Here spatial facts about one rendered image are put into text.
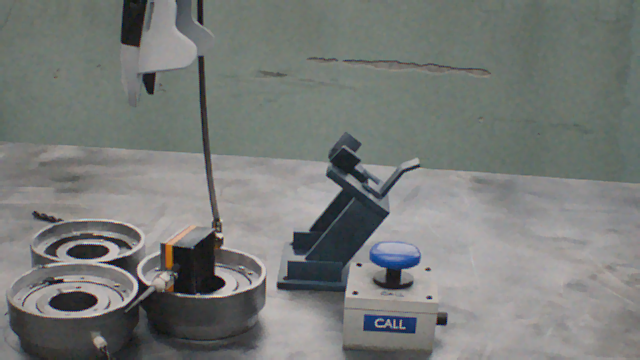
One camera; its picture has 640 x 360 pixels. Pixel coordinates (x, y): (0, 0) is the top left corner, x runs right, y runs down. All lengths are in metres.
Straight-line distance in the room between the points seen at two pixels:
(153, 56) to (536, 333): 0.38
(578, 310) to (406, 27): 1.56
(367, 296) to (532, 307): 0.18
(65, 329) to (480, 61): 1.78
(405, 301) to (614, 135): 1.76
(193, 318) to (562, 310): 0.32
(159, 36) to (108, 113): 1.76
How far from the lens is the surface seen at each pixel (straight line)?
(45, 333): 0.66
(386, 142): 2.33
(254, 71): 2.33
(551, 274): 0.86
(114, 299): 0.70
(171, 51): 0.69
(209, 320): 0.68
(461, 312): 0.76
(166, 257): 0.70
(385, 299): 0.67
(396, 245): 0.69
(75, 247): 0.81
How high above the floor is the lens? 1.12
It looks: 17 degrees down
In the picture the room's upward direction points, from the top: 3 degrees clockwise
